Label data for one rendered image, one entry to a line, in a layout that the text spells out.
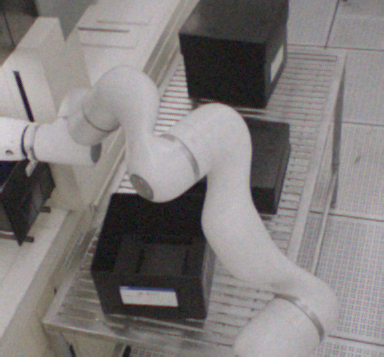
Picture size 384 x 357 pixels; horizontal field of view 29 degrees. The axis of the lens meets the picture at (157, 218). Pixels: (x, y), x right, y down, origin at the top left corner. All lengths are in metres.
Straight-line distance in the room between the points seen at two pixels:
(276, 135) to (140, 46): 0.67
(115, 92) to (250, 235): 0.33
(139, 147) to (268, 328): 0.40
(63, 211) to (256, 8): 0.92
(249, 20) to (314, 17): 1.94
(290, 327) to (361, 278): 1.60
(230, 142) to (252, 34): 1.11
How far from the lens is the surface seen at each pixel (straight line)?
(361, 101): 3.70
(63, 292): 1.99
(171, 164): 1.18
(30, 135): 1.63
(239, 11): 2.45
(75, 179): 1.93
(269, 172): 2.06
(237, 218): 1.25
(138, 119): 1.22
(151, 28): 2.69
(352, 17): 4.31
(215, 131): 1.23
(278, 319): 1.34
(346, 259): 2.98
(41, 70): 1.73
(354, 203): 3.19
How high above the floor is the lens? 2.27
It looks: 46 degrees down
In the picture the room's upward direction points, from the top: 11 degrees counter-clockwise
